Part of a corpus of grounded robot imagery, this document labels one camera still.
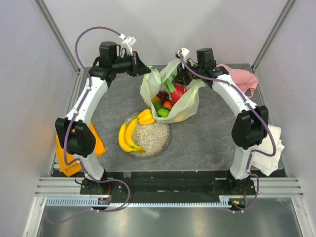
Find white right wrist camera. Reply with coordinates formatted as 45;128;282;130
175;48;190;62

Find red fake dragon fruit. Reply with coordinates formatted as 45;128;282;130
164;80;186;103

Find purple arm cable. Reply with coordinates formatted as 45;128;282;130
179;50;277;213
45;26;131;224

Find translucent green plastic bag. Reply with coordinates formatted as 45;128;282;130
140;59;205;123

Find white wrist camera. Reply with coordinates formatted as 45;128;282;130
119;34;137;55
175;48;190;62

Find orange cloth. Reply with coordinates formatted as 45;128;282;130
55;120;107;177

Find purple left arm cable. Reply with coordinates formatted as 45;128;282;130
45;26;131;224

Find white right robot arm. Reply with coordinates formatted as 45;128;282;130
176;48;269;195

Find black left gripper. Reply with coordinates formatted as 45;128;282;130
112;51;151;78

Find dark red fake grapes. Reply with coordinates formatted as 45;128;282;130
157;91;169;103

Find pink baseball cap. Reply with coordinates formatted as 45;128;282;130
217;64;258;99

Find orange fake orange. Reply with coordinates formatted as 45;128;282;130
163;100;173;109

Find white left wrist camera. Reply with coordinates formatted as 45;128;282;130
119;34;137;55

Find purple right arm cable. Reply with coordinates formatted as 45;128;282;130
179;50;277;213

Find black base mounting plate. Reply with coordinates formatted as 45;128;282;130
80;171;256;197

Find grey slotted cable duct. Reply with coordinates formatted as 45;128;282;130
45;197;232;208

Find white folded towel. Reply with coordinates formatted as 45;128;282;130
252;124;285;176

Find yellow fake bell pepper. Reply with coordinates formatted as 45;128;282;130
137;109;156;125

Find yellow fake banana bunch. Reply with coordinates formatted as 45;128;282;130
118;118;145;153

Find green fake apple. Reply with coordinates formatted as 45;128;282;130
158;107;170;118

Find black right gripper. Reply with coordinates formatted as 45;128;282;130
172;59;203;86

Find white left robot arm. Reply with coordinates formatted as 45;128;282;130
55;37;151;194

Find orange green fake mango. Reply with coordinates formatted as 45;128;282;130
151;96;162;110

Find speckled glass plate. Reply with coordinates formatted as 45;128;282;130
124;113;171;159

